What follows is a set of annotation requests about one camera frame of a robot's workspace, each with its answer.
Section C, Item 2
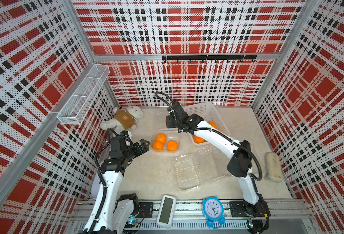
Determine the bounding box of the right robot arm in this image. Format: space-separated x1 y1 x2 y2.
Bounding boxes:
166 100 270 218

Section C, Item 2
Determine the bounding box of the white digital timer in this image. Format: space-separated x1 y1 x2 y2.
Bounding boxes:
156 195 176 228

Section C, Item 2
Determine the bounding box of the white plastic basket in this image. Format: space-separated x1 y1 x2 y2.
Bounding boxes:
183 102 230 136

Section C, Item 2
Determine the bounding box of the purple white speaker box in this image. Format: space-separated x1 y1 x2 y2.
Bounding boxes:
90 168 101 199

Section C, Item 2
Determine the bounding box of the orange two container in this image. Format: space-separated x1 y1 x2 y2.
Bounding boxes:
193 136 205 144

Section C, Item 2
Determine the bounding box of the white teddy bear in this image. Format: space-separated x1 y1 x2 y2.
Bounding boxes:
100 106 144 134

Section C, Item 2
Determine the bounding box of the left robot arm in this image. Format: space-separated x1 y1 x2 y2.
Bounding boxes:
81 128 150 234

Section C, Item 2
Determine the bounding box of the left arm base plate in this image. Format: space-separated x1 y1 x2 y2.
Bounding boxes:
137 201 153 218

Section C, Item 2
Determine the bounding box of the white wire wall shelf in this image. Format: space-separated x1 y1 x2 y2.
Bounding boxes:
57 64 109 125

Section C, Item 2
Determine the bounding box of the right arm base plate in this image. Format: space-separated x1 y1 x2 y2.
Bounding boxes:
227 200 271 218

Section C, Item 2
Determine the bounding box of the clear clamshell container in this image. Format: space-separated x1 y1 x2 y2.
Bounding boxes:
172 154 200 190
195 146 231 182
151 129 182 153

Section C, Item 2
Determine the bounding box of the black hook rail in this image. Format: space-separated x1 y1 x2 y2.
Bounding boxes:
161 54 258 61

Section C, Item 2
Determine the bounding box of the blue alarm clock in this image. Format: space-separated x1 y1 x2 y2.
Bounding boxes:
202 197 225 229

